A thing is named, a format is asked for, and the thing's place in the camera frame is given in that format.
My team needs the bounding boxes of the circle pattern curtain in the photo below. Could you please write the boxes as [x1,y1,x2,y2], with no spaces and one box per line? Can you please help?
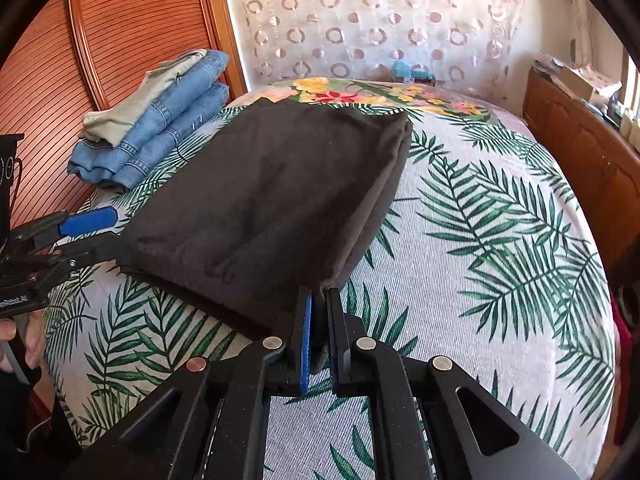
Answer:
[220,0,526,91]

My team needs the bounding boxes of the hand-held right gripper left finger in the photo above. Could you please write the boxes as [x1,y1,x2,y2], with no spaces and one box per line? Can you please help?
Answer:
[60,287,316,480]

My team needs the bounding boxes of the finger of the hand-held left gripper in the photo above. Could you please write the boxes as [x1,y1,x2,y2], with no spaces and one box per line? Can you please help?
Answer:
[12,208,118,252]
[47,235,136,282]

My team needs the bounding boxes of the leaf print blanket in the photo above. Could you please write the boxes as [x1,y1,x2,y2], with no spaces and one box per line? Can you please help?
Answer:
[42,102,618,480]

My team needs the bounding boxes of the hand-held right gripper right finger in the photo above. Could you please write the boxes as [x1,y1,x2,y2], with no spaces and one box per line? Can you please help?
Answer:
[324,287,583,480]

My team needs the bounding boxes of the person's left hand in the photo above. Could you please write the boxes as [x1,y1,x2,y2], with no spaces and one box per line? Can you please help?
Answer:
[0,310,45,373]

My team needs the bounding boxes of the wooden slatted wardrobe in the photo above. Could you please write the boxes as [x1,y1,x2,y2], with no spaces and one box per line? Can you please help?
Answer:
[0,0,248,241]

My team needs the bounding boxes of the folded blue jeans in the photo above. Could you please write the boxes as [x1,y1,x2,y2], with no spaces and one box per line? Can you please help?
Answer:
[67,82,231,192]
[120,50,231,151]

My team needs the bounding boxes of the red cloth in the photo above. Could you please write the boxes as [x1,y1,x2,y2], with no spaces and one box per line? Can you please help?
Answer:
[612,285,635,441]

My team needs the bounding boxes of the blue plastic item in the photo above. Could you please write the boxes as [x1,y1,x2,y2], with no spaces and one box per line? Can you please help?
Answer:
[390,59,436,86]

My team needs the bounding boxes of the black pants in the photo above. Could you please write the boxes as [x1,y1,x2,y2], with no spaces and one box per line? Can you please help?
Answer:
[116,99,415,376]

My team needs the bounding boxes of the white cable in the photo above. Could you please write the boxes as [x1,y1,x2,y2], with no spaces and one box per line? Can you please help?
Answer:
[20,417,51,453]

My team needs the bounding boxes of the wooden sideboard cabinet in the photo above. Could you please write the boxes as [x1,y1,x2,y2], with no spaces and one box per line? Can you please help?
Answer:
[522,67,640,286]

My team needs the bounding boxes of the cardboard box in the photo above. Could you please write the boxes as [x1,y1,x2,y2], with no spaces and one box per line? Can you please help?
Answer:
[555,62,623,106]

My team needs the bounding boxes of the bunched white curtain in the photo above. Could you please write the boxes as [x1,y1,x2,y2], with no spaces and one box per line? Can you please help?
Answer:
[565,0,606,68]

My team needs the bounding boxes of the grey-green folded pants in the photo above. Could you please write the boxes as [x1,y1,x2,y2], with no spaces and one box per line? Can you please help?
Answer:
[77,49,208,148]

